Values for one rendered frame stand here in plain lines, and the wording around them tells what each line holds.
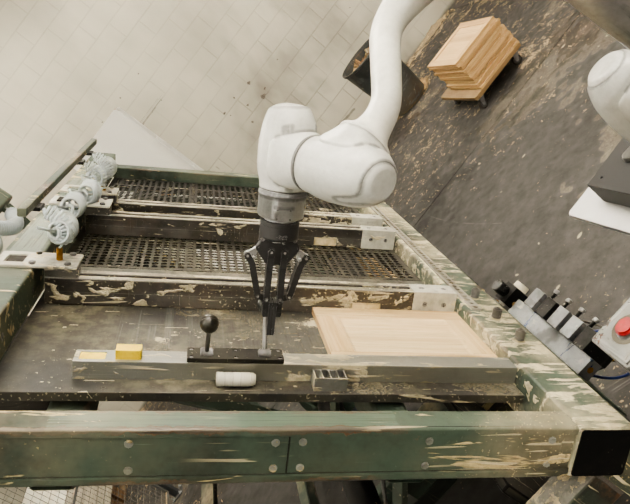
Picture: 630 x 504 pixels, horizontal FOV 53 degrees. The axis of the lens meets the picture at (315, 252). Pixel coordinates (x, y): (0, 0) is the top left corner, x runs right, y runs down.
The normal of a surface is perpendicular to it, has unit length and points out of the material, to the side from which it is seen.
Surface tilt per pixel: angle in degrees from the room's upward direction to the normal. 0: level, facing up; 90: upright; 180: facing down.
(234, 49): 90
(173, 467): 90
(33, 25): 90
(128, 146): 90
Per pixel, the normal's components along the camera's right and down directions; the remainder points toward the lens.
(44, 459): 0.17, 0.32
